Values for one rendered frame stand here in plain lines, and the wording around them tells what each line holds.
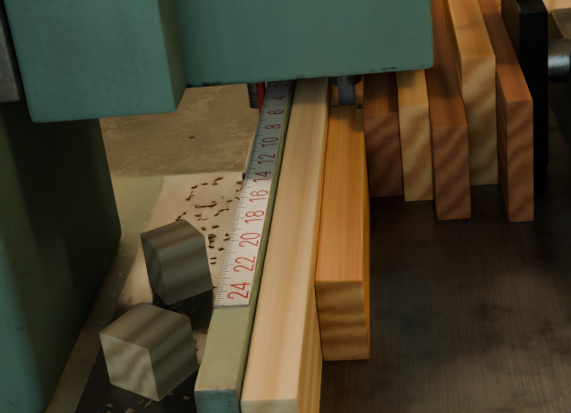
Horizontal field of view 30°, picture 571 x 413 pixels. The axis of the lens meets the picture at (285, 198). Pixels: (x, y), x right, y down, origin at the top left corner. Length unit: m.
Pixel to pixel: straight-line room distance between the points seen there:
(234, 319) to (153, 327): 0.23
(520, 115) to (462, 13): 0.12
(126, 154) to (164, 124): 0.21
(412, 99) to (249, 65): 0.09
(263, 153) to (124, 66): 0.09
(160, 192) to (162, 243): 0.17
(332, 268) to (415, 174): 0.14
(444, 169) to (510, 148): 0.04
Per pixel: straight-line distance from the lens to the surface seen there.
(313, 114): 0.58
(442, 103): 0.57
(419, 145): 0.57
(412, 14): 0.57
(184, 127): 3.15
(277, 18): 0.57
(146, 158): 2.99
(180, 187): 0.87
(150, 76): 0.55
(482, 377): 0.45
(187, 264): 0.70
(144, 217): 0.83
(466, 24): 0.62
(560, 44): 0.62
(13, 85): 0.57
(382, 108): 0.57
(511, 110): 0.53
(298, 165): 0.52
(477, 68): 0.57
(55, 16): 0.56
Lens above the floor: 1.16
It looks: 26 degrees down
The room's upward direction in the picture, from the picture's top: 7 degrees counter-clockwise
